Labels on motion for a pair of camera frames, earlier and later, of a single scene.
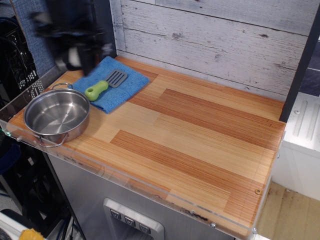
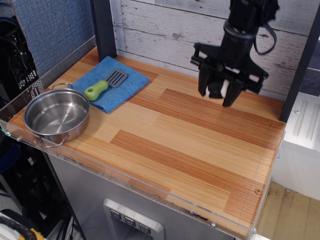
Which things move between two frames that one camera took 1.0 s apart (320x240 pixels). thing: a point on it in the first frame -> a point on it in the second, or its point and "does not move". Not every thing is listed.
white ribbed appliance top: x=303 y=126 does not move
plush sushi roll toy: x=74 y=63 -> x=217 y=88
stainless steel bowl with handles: x=54 y=114 does not move
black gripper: x=79 y=21 -> x=233 y=57
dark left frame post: x=105 y=31 does not move
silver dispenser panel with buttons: x=127 y=224 does not move
